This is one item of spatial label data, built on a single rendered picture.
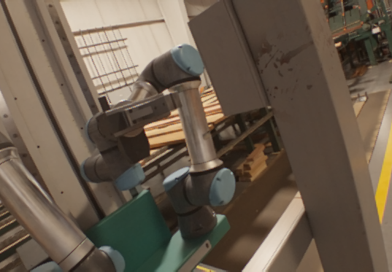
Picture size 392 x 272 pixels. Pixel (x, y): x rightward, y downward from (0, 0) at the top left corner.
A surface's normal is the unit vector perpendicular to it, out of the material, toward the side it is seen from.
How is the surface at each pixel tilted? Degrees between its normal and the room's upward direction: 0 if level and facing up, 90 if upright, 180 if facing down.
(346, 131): 90
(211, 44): 90
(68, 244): 71
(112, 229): 90
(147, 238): 90
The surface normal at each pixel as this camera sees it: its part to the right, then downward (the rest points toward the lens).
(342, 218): -0.63, 0.38
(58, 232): 0.51, -0.42
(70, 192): 0.70, -0.15
